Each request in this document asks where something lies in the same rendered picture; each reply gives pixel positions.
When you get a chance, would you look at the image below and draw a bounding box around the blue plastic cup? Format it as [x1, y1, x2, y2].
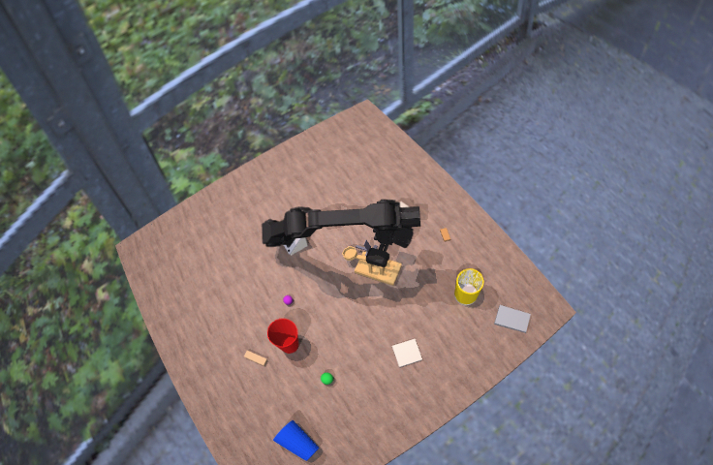
[273, 420, 319, 461]

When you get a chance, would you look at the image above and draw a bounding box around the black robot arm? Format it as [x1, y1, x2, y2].
[263, 199, 420, 248]

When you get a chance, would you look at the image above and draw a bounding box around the yellow mug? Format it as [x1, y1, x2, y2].
[454, 268, 483, 305]

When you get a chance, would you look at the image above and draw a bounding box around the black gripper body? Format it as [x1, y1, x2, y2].
[366, 229, 394, 267]

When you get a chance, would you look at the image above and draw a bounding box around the red plastic cup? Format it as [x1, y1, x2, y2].
[267, 319, 298, 354]

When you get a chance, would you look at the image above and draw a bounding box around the green ball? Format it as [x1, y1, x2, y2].
[321, 372, 334, 385]

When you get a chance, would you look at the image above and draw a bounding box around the tan rectangular block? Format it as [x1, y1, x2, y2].
[244, 351, 268, 366]

